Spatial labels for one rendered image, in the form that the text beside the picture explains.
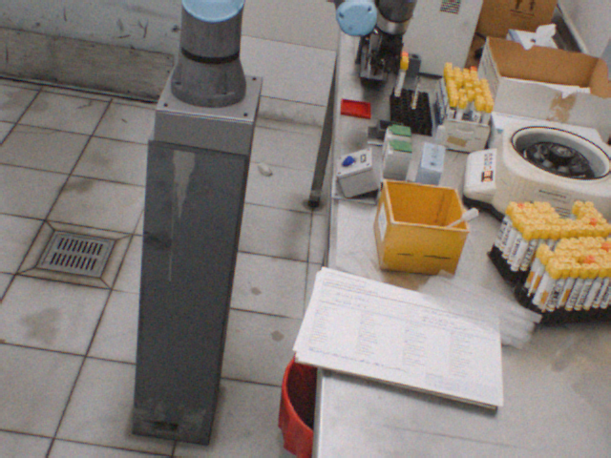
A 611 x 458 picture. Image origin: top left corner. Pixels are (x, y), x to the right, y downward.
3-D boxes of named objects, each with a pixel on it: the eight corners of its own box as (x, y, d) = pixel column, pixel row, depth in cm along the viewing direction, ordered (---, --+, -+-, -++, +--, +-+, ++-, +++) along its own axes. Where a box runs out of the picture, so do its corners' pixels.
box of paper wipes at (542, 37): (503, 49, 237) (516, 6, 230) (542, 54, 238) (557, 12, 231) (521, 83, 219) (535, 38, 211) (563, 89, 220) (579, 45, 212)
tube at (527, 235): (506, 274, 147) (525, 223, 141) (516, 277, 147) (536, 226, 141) (505, 280, 146) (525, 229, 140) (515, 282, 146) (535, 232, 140)
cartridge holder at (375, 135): (367, 132, 183) (369, 116, 181) (407, 138, 184) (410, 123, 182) (367, 143, 179) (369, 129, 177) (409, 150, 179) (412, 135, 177)
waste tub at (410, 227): (371, 224, 154) (383, 178, 148) (443, 233, 155) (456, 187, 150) (378, 270, 143) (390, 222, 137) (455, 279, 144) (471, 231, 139)
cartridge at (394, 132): (381, 151, 177) (388, 122, 173) (403, 155, 177) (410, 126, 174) (381, 160, 174) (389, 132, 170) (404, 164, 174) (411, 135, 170)
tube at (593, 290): (583, 320, 140) (607, 270, 134) (575, 315, 141) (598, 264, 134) (588, 316, 141) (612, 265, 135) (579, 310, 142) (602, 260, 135)
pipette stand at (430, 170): (406, 183, 168) (417, 139, 162) (440, 192, 167) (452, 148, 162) (400, 209, 160) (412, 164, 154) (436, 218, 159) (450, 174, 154)
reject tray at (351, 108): (341, 100, 194) (341, 97, 193) (369, 106, 194) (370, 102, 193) (340, 114, 188) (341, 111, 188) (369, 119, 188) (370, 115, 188)
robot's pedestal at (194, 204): (131, 434, 216) (147, 138, 167) (147, 379, 233) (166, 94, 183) (208, 446, 217) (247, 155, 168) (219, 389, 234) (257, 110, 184)
